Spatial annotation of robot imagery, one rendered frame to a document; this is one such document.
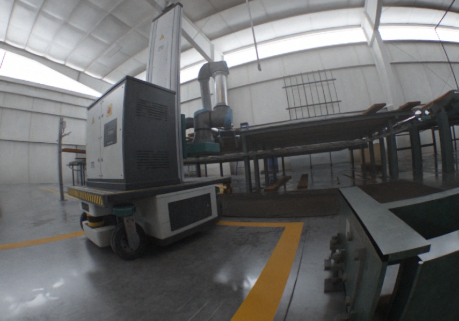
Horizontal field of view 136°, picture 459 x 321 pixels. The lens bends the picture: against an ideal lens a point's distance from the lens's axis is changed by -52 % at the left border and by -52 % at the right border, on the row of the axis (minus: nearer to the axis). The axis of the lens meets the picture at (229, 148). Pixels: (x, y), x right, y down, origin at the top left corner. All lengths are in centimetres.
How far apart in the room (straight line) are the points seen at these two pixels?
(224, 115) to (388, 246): 114
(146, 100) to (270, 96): 833
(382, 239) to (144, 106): 96
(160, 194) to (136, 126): 32
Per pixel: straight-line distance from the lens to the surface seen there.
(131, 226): 88
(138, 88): 97
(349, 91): 908
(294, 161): 788
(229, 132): 161
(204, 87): 149
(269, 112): 892
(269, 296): 62
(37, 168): 1175
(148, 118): 97
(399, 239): 30
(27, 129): 1192
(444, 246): 35
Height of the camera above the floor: 40
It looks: 5 degrees up
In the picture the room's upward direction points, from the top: 5 degrees counter-clockwise
